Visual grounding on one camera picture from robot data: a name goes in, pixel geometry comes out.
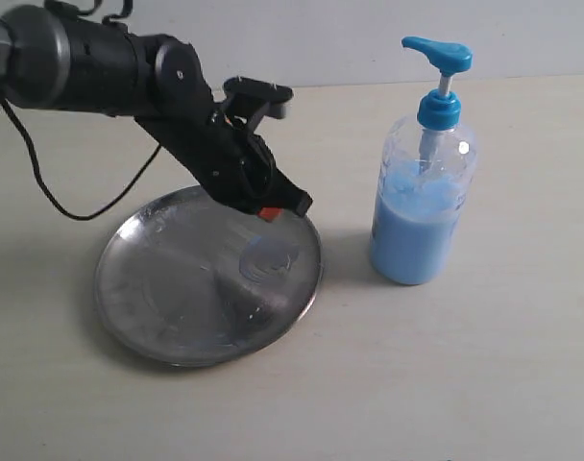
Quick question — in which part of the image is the blue soap blob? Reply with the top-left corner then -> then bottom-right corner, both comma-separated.
238,236 -> 300,283

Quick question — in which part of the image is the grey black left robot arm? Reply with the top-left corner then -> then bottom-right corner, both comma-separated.
0,1 -> 312,221

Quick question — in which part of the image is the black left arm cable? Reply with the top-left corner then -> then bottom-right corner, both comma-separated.
0,0 -> 163,222

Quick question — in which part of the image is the blue soap pump bottle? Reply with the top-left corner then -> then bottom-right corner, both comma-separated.
370,36 -> 477,285

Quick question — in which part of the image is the round stainless steel plate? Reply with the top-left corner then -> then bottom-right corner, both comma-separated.
94,185 -> 324,368

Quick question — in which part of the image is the left wrist camera black grey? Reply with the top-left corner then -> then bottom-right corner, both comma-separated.
221,76 -> 294,130

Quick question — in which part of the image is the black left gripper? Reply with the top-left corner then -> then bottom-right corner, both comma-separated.
137,117 -> 313,223

